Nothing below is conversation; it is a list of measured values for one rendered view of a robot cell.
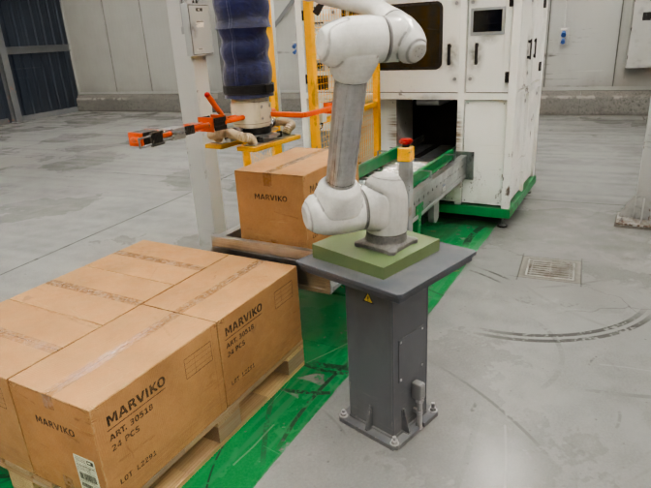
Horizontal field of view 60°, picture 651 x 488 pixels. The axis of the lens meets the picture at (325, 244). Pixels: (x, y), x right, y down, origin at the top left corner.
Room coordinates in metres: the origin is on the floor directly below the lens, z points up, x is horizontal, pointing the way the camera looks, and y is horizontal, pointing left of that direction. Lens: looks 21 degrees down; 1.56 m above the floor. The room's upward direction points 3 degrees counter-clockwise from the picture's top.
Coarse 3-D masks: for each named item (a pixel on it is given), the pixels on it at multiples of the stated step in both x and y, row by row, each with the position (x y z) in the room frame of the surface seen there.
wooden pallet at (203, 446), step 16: (288, 352) 2.32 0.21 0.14; (272, 368) 2.20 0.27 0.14; (288, 368) 2.31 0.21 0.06; (256, 384) 2.09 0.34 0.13; (272, 384) 2.25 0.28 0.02; (240, 400) 1.99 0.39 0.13; (256, 400) 2.13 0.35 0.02; (224, 416) 1.89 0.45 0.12; (240, 416) 1.98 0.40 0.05; (208, 432) 1.88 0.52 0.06; (224, 432) 1.88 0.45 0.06; (192, 448) 1.83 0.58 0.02; (208, 448) 1.83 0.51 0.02; (0, 464) 1.70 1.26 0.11; (176, 464) 1.75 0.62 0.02; (192, 464) 1.75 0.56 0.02; (16, 480) 1.66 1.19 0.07; (32, 480) 1.61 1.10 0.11; (160, 480) 1.67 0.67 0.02; (176, 480) 1.66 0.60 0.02
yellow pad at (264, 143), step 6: (276, 132) 2.56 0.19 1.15; (258, 138) 2.44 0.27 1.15; (264, 138) 2.53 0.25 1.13; (270, 138) 2.52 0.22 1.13; (276, 138) 2.51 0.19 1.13; (282, 138) 2.53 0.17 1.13; (288, 138) 2.54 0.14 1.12; (294, 138) 2.59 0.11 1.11; (246, 144) 2.40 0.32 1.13; (258, 144) 2.39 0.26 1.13; (264, 144) 2.41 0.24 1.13; (270, 144) 2.44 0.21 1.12; (276, 144) 2.47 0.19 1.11; (240, 150) 2.39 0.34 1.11; (246, 150) 2.37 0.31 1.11; (252, 150) 2.35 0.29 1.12; (258, 150) 2.36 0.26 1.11
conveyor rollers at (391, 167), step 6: (390, 162) 4.52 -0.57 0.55; (396, 162) 4.50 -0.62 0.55; (414, 162) 4.51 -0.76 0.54; (420, 162) 4.48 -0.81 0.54; (426, 162) 4.46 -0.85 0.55; (378, 168) 4.29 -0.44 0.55; (384, 168) 4.34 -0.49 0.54; (390, 168) 4.32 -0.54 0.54; (396, 168) 4.30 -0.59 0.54; (414, 168) 4.24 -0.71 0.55; (366, 174) 4.14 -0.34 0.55; (432, 174) 4.06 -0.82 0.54; (360, 180) 3.96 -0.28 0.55; (360, 186) 3.85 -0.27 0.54
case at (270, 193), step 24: (240, 168) 2.76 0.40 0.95; (264, 168) 2.73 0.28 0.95; (288, 168) 2.70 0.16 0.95; (312, 168) 2.67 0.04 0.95; (240, 192) 2.73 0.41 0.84; (264, 192) 2.65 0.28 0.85; (288, 192) 2.59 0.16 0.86; (312, 192) 2.61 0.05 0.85; (240, 216) 2.73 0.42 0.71; (264, 216) 2.66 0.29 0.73; (288, 216) 2.59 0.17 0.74; (264, 240) 2.67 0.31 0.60; (288, 240) 2.60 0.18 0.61; (312, 240) 2.58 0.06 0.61
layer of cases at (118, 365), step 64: (128, 256) 2.69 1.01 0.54; (192, 256) 2.64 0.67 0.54; (0, 320) 2.03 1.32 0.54; (64, 320) 2.00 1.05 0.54; (128, 320) 1.97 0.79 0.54; (192, 320) 1.94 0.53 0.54; (256, 320) 2.13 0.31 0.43; (0, 384) 1.62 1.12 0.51; (64, 384) 1.55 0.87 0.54; (128, 384) 1.53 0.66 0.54; (192, 384) 1.77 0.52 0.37; (0, 448) 1.69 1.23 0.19; (64, 448) 1.49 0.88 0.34; (128, 448) 1.49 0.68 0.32
